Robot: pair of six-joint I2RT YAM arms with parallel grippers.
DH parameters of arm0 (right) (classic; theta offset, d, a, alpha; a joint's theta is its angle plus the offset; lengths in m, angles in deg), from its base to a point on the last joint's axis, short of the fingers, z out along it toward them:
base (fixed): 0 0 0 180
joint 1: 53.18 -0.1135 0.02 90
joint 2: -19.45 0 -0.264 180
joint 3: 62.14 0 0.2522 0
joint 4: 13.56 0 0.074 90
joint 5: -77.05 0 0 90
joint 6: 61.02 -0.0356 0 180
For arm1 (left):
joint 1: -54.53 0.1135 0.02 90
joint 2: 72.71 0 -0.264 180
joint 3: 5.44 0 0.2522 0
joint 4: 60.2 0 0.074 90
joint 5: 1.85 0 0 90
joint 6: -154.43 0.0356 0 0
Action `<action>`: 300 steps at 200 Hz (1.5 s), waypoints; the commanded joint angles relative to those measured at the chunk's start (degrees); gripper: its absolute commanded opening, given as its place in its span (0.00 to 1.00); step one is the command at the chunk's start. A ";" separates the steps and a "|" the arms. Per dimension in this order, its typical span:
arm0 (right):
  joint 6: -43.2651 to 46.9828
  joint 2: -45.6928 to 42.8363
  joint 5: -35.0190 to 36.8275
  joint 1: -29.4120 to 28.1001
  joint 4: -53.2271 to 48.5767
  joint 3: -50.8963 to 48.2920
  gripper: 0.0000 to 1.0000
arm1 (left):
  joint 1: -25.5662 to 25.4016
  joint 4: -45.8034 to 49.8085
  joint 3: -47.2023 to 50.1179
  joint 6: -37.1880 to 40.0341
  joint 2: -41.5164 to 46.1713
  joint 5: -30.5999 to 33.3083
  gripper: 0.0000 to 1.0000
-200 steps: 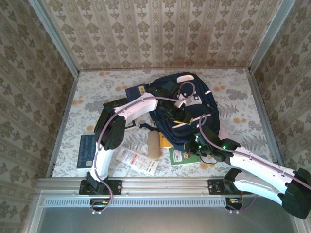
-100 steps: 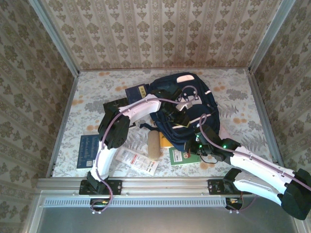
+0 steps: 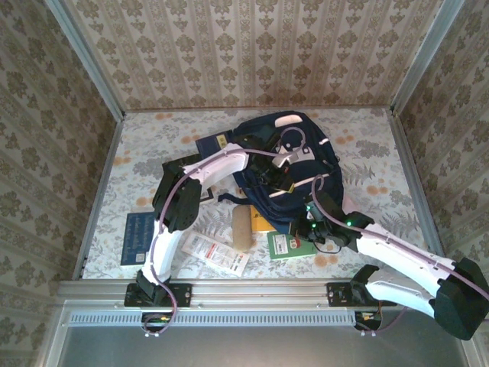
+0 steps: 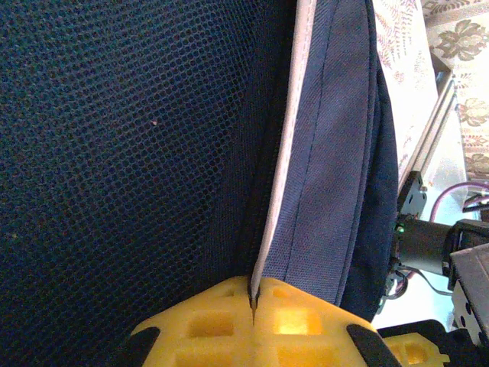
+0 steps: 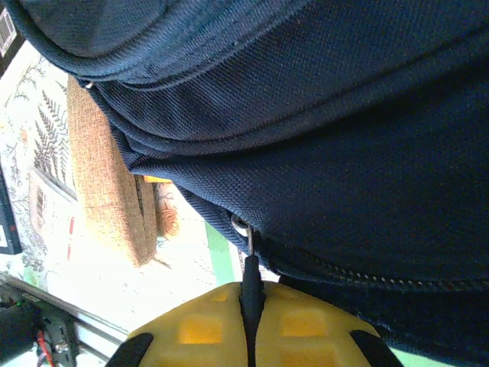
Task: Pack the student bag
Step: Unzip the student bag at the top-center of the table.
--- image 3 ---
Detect green notebook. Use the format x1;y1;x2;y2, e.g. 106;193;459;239
266;231;316;261

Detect aluminium table side rail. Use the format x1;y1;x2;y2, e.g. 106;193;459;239
72;114;125;279
385;109;452;278

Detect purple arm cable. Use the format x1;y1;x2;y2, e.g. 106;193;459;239
141;127;307;338
310;174;489;338

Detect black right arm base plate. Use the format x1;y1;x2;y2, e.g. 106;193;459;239
326;281;398;308

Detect tan fabric case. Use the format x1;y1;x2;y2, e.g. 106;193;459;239
231;205;255;252

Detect white plastic packet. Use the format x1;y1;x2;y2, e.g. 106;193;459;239
180;231;251;278

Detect navy book with yellow label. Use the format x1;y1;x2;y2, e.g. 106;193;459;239
195;132;235;158

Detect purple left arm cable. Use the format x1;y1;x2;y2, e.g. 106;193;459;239
141;127;307;338

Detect black book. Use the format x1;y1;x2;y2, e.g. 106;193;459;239
162;154;215;204

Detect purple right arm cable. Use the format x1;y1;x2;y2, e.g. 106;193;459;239
310;174;489;338

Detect aluminium frame post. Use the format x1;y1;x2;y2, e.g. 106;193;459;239
44;0;126;119
391;0;465;115

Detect grey metal panel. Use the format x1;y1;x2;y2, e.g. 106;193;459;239
45;301;483;367

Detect navy blue backpack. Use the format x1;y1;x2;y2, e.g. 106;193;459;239
217;110;345;236

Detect aluminium mounting rail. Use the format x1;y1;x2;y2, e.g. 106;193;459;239
57;278;468;307

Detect slotted grey cable duct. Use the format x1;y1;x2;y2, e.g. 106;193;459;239
68;310;358;326

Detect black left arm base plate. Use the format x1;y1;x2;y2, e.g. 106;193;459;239
124;282;193;308

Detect blue book with barcode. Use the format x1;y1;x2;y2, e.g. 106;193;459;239
121;212;158;268

